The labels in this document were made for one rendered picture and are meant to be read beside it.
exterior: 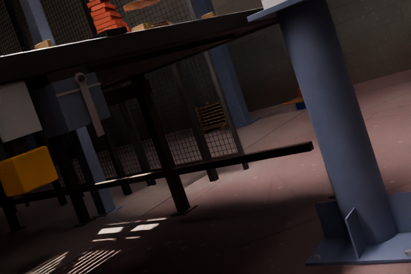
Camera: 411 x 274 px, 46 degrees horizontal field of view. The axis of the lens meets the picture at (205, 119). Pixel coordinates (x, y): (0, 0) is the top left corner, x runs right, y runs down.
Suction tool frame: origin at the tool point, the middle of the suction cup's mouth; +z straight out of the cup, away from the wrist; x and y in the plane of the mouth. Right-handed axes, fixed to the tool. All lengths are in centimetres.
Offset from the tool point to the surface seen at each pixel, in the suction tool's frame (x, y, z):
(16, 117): 19, 81, 27
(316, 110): 50, -5, 55
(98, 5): -66, -50, -21
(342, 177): 52, -5, 79
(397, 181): 50, -69, 105
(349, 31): -69, -477, 39
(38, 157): 22, 82, 37
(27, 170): 22, 85, 39
